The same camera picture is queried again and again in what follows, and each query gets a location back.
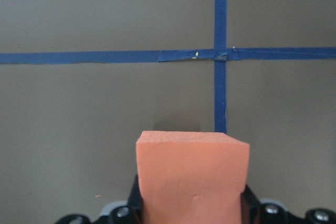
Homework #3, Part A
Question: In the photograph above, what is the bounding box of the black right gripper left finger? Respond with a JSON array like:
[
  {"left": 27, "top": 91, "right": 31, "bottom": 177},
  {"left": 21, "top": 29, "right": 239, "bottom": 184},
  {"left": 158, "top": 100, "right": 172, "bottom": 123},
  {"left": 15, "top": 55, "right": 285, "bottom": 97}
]
[{"left": 127, "top": 174, "right": 143, "bottom": 223}]

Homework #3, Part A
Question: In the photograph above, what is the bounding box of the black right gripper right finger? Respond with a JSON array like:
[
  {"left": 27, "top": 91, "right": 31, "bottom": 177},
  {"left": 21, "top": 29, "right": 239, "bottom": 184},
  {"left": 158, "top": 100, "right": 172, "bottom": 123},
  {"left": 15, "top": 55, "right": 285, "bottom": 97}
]
[{"left": 240, "top": 185, "right": 260, "bottom": 224}]

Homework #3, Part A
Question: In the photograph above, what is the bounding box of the orange foam block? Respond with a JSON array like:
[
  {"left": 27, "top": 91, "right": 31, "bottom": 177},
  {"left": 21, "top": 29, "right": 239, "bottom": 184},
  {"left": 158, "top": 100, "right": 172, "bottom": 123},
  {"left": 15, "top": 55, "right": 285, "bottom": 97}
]
[{"left": 136, "top": 131, "right": 250, "bottom": 223}]

